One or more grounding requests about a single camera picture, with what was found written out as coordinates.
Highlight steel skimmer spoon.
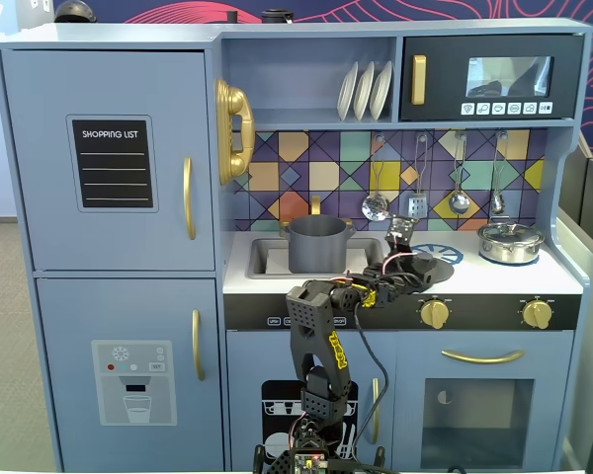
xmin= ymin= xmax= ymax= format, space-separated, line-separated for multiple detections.
xmin=361 ymin=131 xmax=391 ymax=224

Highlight steel slotted spatula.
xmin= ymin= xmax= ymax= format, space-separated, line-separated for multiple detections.
xmin=406 ymin=131 xmax=431 ymax=220

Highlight gold toy telephone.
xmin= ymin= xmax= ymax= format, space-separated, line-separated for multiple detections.
xmin=213 ymin=77 xmax=257 ymax=187

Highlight red and white wire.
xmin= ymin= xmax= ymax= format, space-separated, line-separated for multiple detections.
xmin=381 ymin=250 xmax=417 ymax=276

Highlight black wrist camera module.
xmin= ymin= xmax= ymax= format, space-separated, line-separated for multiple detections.
xmin=383 ymin=213 xmax=420 ymax=258

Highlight black shopping list board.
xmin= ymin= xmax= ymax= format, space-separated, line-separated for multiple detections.
xmin=65 ymin=114 xmax=160 ymax=214

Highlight gold microwave handle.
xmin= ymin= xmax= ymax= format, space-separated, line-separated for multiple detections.
xmin=410 ymin=53 xmax=428 ymax=107

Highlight gold oven handle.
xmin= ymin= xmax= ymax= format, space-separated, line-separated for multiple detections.
xmin=440 ymin=349 xmax=527 ymax=366

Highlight silver whisk utensil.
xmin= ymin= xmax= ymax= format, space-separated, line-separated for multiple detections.
xmin=489 ymin=130 xmax=509 ymax=216

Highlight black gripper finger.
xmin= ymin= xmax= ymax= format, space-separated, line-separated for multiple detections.
xmin=392 ymin=274 xmax=434 ymax=293
xmin=394 ymin=254 xmax=425 ymax=274

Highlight black microwave door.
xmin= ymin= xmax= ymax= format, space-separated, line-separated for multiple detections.
xmin=399 ymin=34 xmax=586 ymax=122

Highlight gold faucet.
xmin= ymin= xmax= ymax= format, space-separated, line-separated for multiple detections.
xmin=277 ymin=195 xmax=356 ymax=239

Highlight blue freezer door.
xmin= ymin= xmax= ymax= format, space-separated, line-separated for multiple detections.
xmin=34 ymin=276 xmax=226 ymax=473

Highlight white plate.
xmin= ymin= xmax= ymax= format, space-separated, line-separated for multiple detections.
xmin=336 ymin=60 xmax=360 ymax=122
xmin=352 ymin=60 xmax=377 ymax=122
xmin=370 ymin=59 xmax=394 ymax=121

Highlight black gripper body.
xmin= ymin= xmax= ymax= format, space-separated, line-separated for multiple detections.
xmin=361 ymin=264 xmax=410 ymax=308

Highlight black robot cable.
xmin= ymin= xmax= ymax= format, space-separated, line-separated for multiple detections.
xmin=348 ymin=300 xmax=391 ymax=465

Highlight steel ladle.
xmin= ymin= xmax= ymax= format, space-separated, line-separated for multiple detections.
xmin=448 ymin=130 xmax=472 ymax=216

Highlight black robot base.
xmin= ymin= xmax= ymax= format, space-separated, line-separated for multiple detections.
xmin=253 ymin=413 xmax=387 ymax=474

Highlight gold freezer door handle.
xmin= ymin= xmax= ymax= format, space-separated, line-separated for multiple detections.
xmin=191 ymin=308 xmax=207 ymax=383

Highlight blue oven door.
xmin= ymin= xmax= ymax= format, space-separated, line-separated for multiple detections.
xmin=396 ymin=329 xmax=575 ymax=471

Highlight gold fridge door handle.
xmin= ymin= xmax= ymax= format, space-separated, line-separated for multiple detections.
xmin=182 ymin=157 xmax=198 ymax=242

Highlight colourful mosaic backsplash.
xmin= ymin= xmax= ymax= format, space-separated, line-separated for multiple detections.
xmin=233 ymin=128 xmax=550 ymax=234

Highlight dark gray pot lid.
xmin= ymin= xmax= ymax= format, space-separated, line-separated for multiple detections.
xmin=399 ymin=251 xmax=457 ymax=288

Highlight blue dishwasher door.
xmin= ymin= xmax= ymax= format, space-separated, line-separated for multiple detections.
xmin=225 ymin=329 xmax=397 ymax=473

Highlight shiny steel pot lid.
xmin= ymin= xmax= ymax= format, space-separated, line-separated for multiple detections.
xmin=476 ymin=221 xmax=546 ymax=244

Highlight blue toy kitchen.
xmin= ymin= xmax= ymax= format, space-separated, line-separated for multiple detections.
xmin=0 ymin=18 xmax=593 ymax=473

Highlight gold dishwasher handle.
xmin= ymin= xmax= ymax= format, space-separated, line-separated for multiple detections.
xmin=371 ymin=376 xmax=382 ymax=446

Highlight gray sink basin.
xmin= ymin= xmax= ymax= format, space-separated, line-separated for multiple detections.
xmin=246 ymin=236 xmax=387 ymax=280

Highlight gray cooking pot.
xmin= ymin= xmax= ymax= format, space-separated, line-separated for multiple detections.
xmin=287 ymin=214 xmax=350 ymax=275

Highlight gold stove knob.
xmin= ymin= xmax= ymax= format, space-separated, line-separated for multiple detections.
xmin=521 ymin=297 xmax=555 ymax=331
xmin=418 ymin=297 xmax=452 ymax=331

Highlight blue fridge door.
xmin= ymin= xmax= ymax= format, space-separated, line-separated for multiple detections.
xmin=0 ymin=47 xmax=216 ymax=272

